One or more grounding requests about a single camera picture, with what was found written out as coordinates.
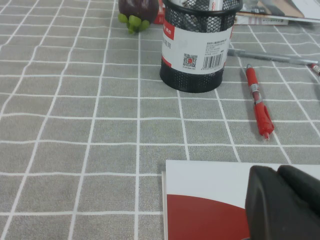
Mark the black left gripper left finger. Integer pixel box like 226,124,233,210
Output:
244,165,320,240

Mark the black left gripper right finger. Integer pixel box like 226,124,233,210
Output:
277,164,320,218

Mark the red retractable pen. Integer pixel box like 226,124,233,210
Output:
244,63,275,140

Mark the grey translucent pen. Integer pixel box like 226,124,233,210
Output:
227,48,319,66

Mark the black mesh pen holder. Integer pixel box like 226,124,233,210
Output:
159,0,244,94

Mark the white red booklet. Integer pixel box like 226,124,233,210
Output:
161,159,320,240

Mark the white photo brochure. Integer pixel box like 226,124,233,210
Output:
236,0,320,24

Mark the white marker black cap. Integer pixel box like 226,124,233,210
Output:
199,0,226,11
168,0,193,8

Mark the grey grid tablecloth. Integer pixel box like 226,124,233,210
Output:
0,0,320,240

